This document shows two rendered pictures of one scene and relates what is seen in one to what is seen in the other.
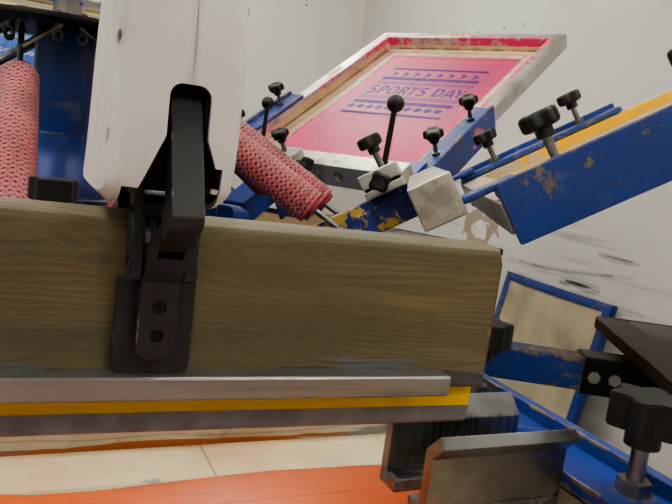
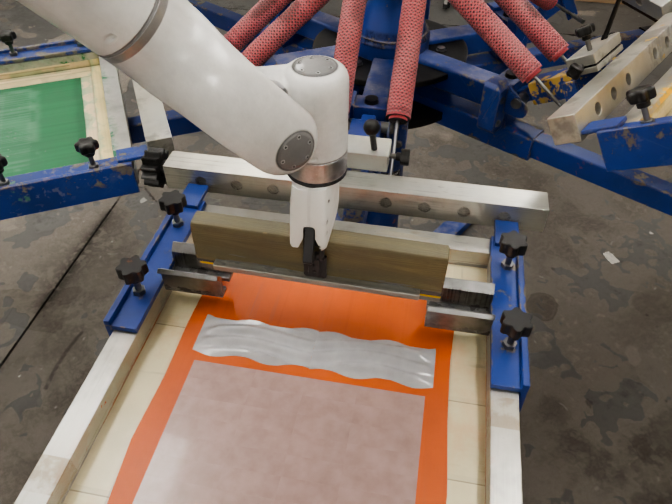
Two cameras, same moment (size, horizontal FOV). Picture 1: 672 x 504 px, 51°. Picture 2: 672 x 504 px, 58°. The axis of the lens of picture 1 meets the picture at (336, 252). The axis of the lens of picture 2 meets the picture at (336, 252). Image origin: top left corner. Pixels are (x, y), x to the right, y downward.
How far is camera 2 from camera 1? 0.61 m
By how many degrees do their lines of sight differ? 47
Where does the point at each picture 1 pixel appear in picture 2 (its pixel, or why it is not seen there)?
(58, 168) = (387, 21)
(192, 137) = (310, 238)
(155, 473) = not seen: hidden behind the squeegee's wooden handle
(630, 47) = not seen: outside the picture
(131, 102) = (293, 230)
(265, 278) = (350, 257)
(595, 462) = not seen: hidden behind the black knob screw
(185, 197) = (306, 256)
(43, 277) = (284, 250)
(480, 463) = (449, 315)
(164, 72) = (300, 224)
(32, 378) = (282, 275)
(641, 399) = (508, 320)
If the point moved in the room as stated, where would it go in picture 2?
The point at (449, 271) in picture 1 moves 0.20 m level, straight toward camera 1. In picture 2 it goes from (422, 262) to (313, 349)
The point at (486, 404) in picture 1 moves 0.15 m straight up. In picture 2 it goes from (478, 287) to (497, 210)
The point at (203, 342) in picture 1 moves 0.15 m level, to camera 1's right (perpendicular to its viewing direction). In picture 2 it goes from (332, 270) to (426, 318)
